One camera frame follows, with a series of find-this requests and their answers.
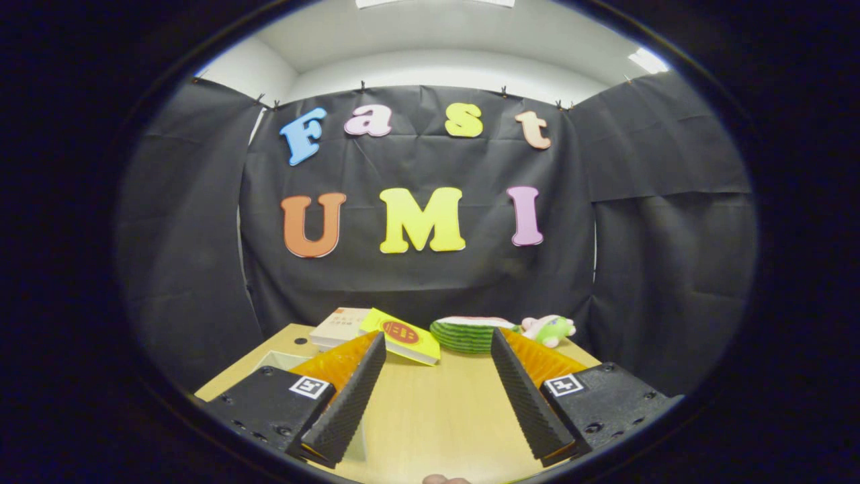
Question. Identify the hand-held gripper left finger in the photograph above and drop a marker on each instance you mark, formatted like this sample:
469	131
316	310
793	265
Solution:
349	403

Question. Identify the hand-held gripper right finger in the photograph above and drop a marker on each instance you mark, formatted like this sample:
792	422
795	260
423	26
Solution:
527	403

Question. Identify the pale green storage box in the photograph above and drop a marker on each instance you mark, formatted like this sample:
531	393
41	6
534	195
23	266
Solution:
282	359

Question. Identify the pink and green plush toy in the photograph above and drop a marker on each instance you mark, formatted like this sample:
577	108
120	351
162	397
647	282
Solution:
554	331

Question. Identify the beige cover book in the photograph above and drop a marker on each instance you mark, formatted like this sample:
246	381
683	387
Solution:
336	326

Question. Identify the yellow book red label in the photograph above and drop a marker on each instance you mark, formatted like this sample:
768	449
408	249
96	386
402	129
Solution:
420	348

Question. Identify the watermelon slice plush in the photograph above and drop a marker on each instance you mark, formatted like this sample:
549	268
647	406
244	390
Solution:
463	336

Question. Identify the small ceiling light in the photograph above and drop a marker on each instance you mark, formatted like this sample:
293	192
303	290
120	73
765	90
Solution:
648	60

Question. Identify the long ceiling light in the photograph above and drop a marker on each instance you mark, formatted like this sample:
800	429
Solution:
430	3

